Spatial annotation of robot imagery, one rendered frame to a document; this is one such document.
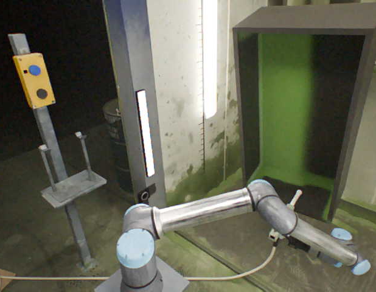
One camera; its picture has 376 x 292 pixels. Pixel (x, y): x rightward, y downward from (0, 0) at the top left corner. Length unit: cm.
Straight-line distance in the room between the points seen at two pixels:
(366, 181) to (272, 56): 144
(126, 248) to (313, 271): 149
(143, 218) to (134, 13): 111
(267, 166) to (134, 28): 144
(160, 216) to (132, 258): 25
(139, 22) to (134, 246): 121
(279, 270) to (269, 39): 155
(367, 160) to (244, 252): 130
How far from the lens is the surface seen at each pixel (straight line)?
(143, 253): 121
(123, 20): 174
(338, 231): 180
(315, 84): 190
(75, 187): 185
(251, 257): 233
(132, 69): 179
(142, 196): 211
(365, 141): 288
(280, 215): 130
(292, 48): 186
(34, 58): 167
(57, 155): 189
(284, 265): 233
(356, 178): 285
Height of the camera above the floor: 179
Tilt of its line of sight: 28 degrees down
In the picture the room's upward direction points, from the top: 3 degrees counter-clockwise
